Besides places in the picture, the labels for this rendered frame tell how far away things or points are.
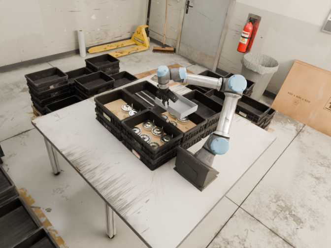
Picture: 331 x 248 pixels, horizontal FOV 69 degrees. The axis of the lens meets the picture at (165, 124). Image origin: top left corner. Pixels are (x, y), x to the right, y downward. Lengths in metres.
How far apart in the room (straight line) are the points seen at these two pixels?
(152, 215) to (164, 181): 0.28
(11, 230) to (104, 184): 0.72
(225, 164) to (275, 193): 1.11
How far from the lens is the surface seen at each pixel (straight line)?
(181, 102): 1.98
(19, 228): 2.11
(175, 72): 1.61
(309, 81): 4.31
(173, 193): 1.75
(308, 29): 4.36
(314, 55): 4.39
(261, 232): 2.68
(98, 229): 2.40
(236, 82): 1.63
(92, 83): 3.27
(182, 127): 2.07
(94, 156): 1.96
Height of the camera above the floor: 2.11
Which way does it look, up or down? 38 degrees down
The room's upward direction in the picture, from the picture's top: 9 degrees clockwise
